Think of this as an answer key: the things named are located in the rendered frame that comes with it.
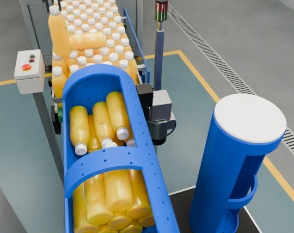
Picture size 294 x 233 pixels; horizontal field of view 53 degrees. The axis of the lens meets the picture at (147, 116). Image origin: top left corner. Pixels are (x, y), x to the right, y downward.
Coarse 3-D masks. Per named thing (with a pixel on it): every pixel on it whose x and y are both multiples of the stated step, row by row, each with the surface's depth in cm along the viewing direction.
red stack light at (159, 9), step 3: (156, 3) 142; (165, 3) 141; (156, 6) 143; (159, 6) 142; (162, 6) 141; (165, 6) 142; (156, 9) 143; (159, 9) 142; (162, 9) 142; (165, 9) 143
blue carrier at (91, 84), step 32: (96, 64) 106; (64, 96) 105; (96, 96) 115; (128, 96) 98; (64, 128) 97; (64, 160) 87; (96, 160) 75; (128, 160) 76; (64, 192) 80; (160, 192) 74; (160, 224) 66
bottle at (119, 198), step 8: (104, 176) 79; (112, 176) 77; (120, 176) 77; (128, 176) 79; (104, 184) 77; (112, 184) 75; (120, 184) 75; (128, 184) 76; (112, 192) 74; (120, 192) 73; (128, 192) 74; (112, 200) 72; (120, 200) 73; (128, 200) 73; (112, 208) 74; (120, 208) 76; (128, 208) 76
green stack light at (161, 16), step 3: (156, 12) 145; (159, 12) 144; (162, 12) 144; (165, 12) 144; (156, 15) 145; (159, 15) 145; (162, 15) 144; (165, 15) 145; (156, 18) 147; (159, 18) 146; (162, 18) 146; (165, 18) 147; (159, 21) 147; (162, 21) 147
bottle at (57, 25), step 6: (60, 12) 116; (54, 18) 115; (60, 18) 116; (54, 24) 115; (60, 24) 116; (66, 24) 119; (54, 30) 117; (60, 30) 117; (66, 30) 120; (54, 36) 119; (60, 36) 119; (66, 36) 121; (54, 42) 121; (60, 42) 121; (66, 42) 122; (54, 48) 124; (60, 48) 122; (66, 48) 124; (60, 54) 124; (66, 54) 125
